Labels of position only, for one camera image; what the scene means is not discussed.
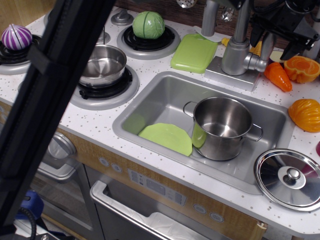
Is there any small steel saucepan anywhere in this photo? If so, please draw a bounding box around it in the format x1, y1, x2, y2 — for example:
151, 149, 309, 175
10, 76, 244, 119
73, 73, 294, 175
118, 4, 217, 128
79, 44, 127, 88

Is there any orange toy carrot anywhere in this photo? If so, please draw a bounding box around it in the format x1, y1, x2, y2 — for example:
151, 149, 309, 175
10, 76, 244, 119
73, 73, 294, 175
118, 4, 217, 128
264, 62, 293, 92

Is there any green toy cabbage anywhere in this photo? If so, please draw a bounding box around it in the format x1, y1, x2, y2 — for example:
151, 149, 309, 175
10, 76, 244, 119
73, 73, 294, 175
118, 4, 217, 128
132, 11, 165, 40

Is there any orange toy pepper half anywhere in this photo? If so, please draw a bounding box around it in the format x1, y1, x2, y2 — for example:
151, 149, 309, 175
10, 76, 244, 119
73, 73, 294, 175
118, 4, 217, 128
284, 55, 320, 84

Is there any front right stove burner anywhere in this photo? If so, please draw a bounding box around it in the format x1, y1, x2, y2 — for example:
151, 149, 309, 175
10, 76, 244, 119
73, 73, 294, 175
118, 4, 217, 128
70, 66, 139, 111

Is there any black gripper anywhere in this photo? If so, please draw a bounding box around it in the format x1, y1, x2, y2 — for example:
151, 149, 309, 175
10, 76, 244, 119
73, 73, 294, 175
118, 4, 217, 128
249, 13, 320, 60

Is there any steel pot lid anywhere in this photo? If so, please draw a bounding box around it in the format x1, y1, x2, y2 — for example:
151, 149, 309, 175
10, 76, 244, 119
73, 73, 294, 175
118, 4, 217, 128
253, 148, 320, 212

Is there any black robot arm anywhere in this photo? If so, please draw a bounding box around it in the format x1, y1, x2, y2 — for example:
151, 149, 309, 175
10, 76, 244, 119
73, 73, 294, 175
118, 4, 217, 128
249, 0, 320, 60

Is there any tall steel pot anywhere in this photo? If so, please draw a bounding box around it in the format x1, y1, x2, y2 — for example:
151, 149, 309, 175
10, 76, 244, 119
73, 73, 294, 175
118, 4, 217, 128
182, 96, 264, 161

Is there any yellow toy corn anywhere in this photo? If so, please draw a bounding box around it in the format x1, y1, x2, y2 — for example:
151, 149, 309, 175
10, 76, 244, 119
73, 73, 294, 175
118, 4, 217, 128
249, 40, 262, 57

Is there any purple toy onion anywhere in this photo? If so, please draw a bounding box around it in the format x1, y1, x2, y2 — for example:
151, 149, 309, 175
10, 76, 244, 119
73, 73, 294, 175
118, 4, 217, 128
1, 23, 33, 51

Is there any blue clamp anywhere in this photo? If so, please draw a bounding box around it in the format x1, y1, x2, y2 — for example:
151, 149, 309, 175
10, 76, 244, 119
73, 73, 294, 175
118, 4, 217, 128
20, 190, 44, 220

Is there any stove burner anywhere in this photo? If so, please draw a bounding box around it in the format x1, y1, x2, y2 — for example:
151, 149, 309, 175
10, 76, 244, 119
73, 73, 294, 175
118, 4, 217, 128
70, 66, 139, 111
0, 34, 42, 75
116, 25, 181, 60

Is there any purple toy at edge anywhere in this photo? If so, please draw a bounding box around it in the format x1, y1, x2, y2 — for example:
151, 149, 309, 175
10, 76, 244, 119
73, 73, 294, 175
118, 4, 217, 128
315, 142, 320, 156

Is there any grey oven door handle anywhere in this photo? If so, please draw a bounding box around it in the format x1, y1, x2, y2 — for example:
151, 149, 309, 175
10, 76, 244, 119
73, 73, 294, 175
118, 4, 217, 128
37, 162, 76, 184

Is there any silver faucet lever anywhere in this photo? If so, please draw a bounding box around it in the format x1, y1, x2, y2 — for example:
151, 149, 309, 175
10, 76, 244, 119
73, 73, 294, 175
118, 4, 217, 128
243, 32, 277, 73

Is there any front left stove burner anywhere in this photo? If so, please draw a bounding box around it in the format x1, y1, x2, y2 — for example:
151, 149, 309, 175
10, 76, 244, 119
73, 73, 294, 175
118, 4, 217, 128
0, 34, 42, 75

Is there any back right stove burner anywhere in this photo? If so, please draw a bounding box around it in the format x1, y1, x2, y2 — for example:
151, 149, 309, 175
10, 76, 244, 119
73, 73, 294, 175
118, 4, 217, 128
116, 25, 181, 60

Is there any grey stove knob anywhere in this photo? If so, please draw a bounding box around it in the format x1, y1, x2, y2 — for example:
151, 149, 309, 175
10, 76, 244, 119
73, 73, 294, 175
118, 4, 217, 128
102, 27, 111, 45
111, 9, 134, 26

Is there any grey dishwasher door handle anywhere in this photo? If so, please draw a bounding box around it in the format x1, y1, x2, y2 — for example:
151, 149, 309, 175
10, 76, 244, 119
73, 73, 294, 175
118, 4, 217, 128
89, 180, 221, 240

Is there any silver oven dial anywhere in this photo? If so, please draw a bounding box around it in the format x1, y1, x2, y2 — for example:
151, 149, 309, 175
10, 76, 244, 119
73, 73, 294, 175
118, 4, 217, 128
47, 132, 77, 160

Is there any silver faucet spout pipe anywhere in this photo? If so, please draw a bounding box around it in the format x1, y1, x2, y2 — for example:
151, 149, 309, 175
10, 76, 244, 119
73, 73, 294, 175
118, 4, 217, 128
201, 0, 220, 37

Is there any silver faucet body with base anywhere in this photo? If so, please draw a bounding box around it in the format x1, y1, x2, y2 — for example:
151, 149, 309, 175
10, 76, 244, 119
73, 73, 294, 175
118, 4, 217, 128
204, 0, 262, 92

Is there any black foreground post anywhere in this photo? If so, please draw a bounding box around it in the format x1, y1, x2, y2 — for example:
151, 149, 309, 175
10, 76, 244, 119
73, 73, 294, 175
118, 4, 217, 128
0, 0, 114, 230

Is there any green cutting board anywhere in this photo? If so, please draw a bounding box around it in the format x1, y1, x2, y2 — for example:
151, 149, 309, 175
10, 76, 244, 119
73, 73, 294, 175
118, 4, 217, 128
170, 33, 218, 74

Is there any black braided cable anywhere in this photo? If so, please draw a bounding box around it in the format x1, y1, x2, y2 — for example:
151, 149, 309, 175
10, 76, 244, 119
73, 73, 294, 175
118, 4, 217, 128
18, 206, 38, 240

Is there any green plastic plate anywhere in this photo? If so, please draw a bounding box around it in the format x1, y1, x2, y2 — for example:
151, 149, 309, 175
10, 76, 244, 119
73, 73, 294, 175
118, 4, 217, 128
138, 123, 193, 157

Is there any grey sink basin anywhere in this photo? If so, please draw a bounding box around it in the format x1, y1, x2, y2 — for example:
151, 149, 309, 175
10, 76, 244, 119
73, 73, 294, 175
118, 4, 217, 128
112, 71, 295, 195

